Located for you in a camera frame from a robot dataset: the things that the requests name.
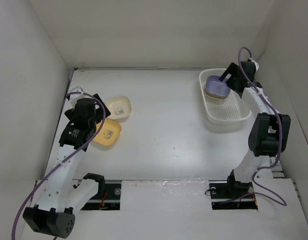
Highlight purple panda plate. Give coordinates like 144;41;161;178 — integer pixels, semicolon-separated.
204;75;230;95

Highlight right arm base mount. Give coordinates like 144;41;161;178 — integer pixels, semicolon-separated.
204;181;258;210

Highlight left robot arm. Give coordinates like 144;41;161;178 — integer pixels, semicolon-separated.
17;91;111;239

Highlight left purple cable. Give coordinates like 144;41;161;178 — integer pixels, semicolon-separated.
10;92;106;240

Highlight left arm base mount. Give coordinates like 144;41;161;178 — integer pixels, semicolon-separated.
81;180;122;211

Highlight white perforated plastic bin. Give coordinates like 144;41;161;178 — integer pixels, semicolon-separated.
198;68;252;125

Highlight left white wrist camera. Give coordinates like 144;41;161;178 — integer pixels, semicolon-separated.
65;86;85;108

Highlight cream panda plate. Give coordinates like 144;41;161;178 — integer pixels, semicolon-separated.
105;96;132;122

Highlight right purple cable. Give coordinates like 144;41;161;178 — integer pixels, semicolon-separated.
213;46;288;207

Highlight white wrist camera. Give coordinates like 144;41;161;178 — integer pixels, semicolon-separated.
248;57;259;72
65;86;85;108

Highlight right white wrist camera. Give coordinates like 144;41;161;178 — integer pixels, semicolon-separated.
248;57;259;72

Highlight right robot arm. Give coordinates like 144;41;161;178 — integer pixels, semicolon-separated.
213;59;291;202

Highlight purple cable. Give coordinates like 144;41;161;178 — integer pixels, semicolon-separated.
213;46;288;207
10;92;106;240

